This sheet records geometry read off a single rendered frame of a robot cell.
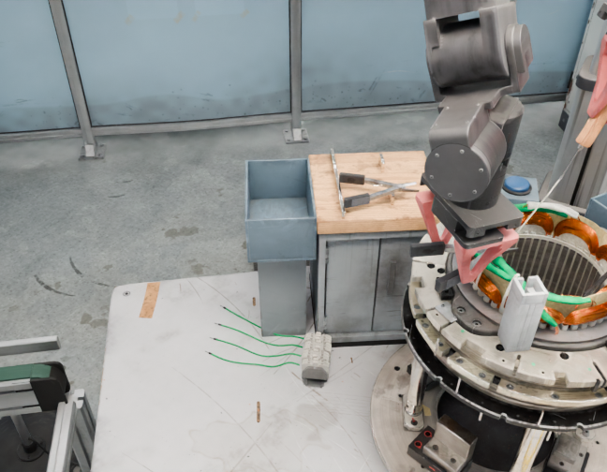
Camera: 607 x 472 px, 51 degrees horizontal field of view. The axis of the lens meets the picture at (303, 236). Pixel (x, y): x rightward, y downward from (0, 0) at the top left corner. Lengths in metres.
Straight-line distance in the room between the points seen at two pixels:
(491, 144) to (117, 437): 0.74
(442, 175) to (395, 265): 0.47
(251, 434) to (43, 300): 1.59
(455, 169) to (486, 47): 0.11
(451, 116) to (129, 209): 2.37
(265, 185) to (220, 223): 1.59
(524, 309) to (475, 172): 0.21
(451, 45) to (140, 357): 0.79
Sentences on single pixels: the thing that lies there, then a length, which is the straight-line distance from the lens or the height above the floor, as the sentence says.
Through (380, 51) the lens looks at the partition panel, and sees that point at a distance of 3.15.
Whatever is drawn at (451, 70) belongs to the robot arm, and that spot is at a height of 1.40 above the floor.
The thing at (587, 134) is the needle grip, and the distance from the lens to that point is 0.74.
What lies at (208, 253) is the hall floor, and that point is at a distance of 2.56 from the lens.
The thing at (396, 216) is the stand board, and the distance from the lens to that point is 0.97.
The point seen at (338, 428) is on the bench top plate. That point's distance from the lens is 1.05.
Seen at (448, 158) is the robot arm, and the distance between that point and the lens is 0.56.
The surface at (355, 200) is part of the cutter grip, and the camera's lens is 0.95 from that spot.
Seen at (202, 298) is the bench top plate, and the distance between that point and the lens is 1.25.
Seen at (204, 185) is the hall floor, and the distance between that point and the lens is 2.93.
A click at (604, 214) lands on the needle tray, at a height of 1.05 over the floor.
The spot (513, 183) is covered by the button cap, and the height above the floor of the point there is 1.04.
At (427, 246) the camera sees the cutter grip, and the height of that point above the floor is 1.18.
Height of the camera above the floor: 1.65
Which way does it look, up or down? 39 degrees down
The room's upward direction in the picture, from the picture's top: straight up
